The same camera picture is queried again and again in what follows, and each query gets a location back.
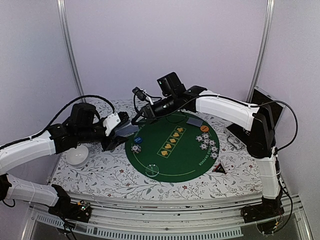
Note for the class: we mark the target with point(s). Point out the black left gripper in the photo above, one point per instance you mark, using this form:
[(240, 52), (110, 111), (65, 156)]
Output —
[(111, 143)]

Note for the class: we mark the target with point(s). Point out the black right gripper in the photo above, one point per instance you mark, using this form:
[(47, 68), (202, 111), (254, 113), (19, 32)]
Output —
[(150, 115)]

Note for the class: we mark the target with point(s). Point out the deck of playing cards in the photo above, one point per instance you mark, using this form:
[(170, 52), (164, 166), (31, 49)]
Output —
[(127, 130)]

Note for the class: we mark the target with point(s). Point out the stack of poker chips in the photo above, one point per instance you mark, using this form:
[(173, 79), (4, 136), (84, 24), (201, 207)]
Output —
[(136, 148)]

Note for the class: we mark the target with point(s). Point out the blue small blind button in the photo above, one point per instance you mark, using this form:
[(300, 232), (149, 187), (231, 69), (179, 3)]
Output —
[(137, 140)]

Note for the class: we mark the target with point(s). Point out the blue checkered playing card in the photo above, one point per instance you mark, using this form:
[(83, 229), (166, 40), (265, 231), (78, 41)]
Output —
[(194, 122)]

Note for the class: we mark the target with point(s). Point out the clear round dealer button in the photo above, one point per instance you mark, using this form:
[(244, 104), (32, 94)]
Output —
[(152, 170)]

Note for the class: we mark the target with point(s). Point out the orange big blind button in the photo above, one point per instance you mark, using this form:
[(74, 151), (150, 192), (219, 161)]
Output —
[(204, 128)]

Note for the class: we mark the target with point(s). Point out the black red triangular card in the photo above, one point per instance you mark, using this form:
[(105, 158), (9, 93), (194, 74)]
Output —
[(219, 169)]

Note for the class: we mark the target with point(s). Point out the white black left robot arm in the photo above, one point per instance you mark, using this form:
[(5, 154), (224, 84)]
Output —
[(76, 123)]

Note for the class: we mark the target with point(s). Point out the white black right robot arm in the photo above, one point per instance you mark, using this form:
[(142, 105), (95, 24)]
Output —
[(199, 99)]

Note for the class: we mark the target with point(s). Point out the white ceramic bowl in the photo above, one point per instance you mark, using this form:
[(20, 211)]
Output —
[(77, 156)]

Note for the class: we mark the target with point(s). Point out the round green poker mat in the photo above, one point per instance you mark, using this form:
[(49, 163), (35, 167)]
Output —
[(171, 144)]

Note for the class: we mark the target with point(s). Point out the floral patterned tablecloth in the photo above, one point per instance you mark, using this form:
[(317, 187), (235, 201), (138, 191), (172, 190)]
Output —
[(109, 174)]

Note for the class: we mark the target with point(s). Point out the aluminium poker chip case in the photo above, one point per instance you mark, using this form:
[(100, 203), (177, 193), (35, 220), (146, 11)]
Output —
[(261, 136)]

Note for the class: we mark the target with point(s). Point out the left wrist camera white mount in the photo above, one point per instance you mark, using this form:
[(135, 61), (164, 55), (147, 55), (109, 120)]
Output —
[(115, 120)]

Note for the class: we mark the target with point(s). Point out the aluminium front rail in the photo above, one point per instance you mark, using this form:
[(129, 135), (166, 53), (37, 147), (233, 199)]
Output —
[(202, 219)]

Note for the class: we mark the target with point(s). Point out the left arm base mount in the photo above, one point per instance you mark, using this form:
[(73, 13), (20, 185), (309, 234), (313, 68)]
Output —
[(66, 210)]

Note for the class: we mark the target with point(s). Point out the left aluminium frame post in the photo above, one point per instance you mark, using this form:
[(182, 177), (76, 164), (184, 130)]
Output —
[(62, 13)]

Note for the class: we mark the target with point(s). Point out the aluminium frame post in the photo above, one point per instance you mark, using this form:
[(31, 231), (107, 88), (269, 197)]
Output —
[(62, 13), (268, 18)]

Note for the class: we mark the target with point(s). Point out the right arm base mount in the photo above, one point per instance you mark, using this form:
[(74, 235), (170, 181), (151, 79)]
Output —
[(262, 215)]

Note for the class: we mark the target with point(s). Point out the right aluminium frame post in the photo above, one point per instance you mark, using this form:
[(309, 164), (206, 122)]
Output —
[(268, 18)]

